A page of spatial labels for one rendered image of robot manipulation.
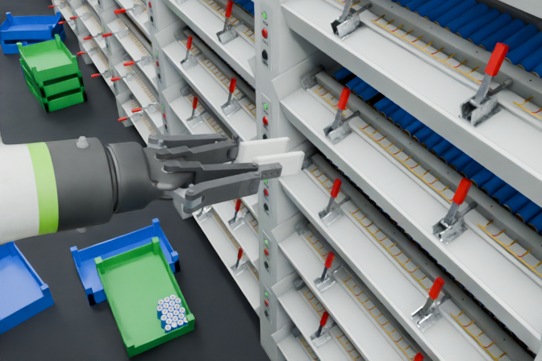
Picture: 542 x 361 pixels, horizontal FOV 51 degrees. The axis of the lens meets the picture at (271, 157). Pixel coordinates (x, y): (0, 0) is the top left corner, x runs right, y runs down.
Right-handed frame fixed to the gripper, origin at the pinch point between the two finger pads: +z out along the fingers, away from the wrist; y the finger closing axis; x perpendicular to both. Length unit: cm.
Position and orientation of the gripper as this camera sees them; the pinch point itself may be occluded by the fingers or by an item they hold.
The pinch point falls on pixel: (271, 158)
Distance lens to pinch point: 70.3
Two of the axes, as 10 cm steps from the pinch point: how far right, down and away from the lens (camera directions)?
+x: 1.8, -8.5, -5.0
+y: 4.8, 5.2, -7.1
